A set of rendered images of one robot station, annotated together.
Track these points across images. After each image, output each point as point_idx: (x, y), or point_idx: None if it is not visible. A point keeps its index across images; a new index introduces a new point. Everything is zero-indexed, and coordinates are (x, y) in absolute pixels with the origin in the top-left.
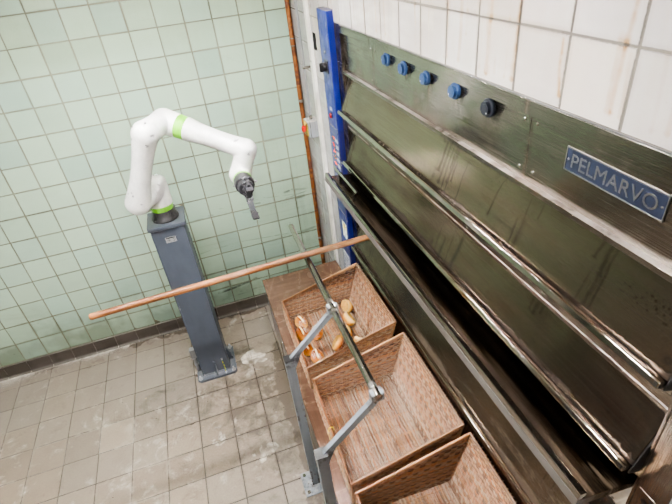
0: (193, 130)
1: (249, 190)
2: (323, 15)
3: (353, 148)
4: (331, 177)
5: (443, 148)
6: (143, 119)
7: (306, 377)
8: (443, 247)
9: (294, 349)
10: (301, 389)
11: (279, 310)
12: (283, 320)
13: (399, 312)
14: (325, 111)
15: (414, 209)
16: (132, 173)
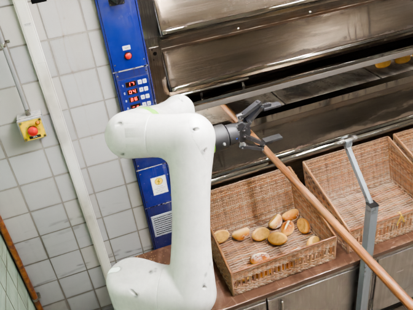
0: (165, 113)
1: (279, 103)
2: None
3: (175, 67)
4: (194, 101)
5: None
6: (177, 116)
7: (321, 263)
8: (357, 31)
9: (281, 280)
10: (337, 266)
11: (212, 306)
12: (232, 298)
13: (297, 148)
14: (75, 76)
15: (312, 35)
16: (206, 222)
